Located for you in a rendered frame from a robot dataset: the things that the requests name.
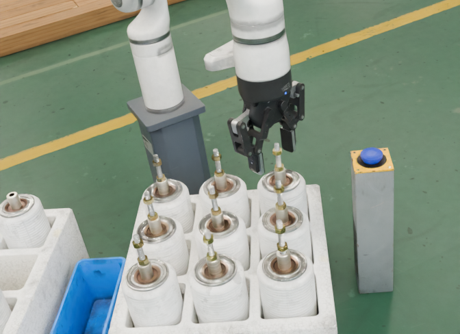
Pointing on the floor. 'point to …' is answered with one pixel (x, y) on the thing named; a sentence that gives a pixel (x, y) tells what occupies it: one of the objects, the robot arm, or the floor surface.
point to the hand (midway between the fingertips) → (272, 153)
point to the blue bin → (90, 297)
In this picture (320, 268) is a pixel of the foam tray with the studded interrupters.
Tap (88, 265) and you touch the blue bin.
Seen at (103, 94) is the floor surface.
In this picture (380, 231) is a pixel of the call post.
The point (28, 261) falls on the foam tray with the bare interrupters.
